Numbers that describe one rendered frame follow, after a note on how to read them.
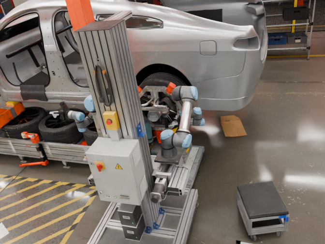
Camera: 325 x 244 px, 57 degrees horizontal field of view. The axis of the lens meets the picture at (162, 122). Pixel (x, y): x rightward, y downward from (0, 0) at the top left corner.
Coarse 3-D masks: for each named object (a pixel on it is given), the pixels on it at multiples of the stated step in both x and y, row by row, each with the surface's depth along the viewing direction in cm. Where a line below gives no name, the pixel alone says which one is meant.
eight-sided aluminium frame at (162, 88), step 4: (144, 88) 323; (148, 88) 321; (152, 88) 320; (156, 88) 318; (160, 88) 317; (164, 88) 317; (140, 92) 328; (144, 92) 326; (164, 92) 317; (140, 96) 330; (168, 96) 319; (176, 104) 321; (144, 116) 351; (180, 116) 327; (144, 120) 346; (148, 120) 351; (152, 124) 351; (156, 124) 351; (152, 128) 348; (156, 128) 347; (160, 128) 345; (164, 128) 343
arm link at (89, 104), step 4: (88, 96) 238; (84, 100) 239; (88, 100) 236; (92, 100) 235; (84, 104) 240; (88, 104) 237; (92, 104) 235; (88, 108) 239; (92, 108) 237; (92, 112) 241; (96, 116) 244; (96, 120) 246; (96, 124) 249; (96, 128) 253; (100, 128) 250; (100, 132) 252; (100, 136) 255
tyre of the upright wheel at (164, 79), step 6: (150, 78) 331; (156, 78) 326; (162, 78) 326; (168, 78) 327; (174, 78) 331; (144, 84) 330; (150, 84) 328; (156, 84) 325; (162, 84) 323; (168, 84) 321; (180, 84) 330
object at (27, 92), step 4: (20, 88) 418; (24, 88) 416; (28, 88) 414; (32, 88) 411; (36, 88) 409; (40, 88) 407; (20, 92) 419; (24, 92) 417; (28, 92) 415; (32, 92) 412; (36, 92) 410; (40, 92) 408; (44, 92) 405; (24, 96) 421; (28, 96) 419; (32, 96) 416; (36, 96) 413; (40, 96) 411; (44, 96) 408; (24, 100) 425; (40, 100) 415; (44, 100) 413
